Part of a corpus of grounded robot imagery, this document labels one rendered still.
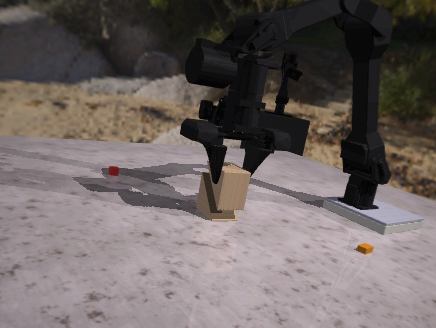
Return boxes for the small orange block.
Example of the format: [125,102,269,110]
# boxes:
[357,243,374,255]

